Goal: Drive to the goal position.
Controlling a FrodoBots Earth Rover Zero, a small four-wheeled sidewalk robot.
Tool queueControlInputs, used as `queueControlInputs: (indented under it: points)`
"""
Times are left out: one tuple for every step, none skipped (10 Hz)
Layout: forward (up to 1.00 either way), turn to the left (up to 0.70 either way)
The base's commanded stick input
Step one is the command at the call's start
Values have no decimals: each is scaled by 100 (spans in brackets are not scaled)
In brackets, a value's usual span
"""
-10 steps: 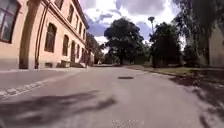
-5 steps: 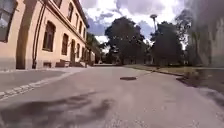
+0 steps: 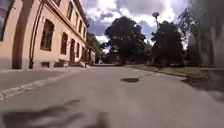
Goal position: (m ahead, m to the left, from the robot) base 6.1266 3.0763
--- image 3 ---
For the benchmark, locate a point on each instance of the large dark tree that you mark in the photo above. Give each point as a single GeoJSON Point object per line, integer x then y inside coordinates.
{"type": "Point", "coordinates": [125, 40]}

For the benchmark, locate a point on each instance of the pale stone kerb strip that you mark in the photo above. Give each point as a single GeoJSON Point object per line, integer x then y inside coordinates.
{"type": "Point", "coordinates": [26, 86]}

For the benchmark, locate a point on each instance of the beige brick building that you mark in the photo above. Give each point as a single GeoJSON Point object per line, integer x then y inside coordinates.
{"type": "Point", "coordinates": [50, 33]}

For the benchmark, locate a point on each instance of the dark green tree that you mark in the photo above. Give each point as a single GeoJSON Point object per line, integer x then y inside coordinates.
{"type": "Point", "coordinates": [93, 45]}

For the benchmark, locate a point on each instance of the grey asphalt road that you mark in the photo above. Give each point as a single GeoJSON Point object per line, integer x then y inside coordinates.
{"type": "Point", "coordinates": [113, 96]}

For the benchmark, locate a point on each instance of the grey pavement strip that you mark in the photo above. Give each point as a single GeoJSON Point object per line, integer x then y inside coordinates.
{"type": "Point", "coordinates": [23, 76]}

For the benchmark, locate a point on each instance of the street lamp pole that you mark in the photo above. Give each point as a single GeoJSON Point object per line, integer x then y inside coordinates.
{"type": "Point", "coordinates": [156, 20]}

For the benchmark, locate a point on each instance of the grass verge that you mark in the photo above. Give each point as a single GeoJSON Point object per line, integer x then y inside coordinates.
{"type": "Point", "coordinates": [183, 70]}

